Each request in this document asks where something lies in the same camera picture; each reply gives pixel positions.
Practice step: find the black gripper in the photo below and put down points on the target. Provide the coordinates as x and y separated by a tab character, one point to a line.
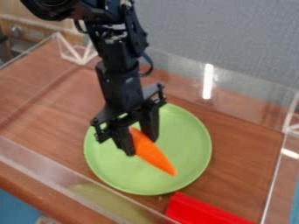
129	104

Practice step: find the orange toy carrot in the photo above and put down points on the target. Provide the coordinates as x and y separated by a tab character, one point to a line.
149	153

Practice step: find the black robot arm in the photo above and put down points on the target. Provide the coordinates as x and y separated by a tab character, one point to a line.
109	23

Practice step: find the green round plate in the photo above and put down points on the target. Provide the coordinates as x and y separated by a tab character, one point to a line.
184	142

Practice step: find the red plastic block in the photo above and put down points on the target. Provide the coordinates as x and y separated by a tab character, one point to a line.
190	211

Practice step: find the clear acrylic tray wall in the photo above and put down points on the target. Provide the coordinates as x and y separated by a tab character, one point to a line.
49	97

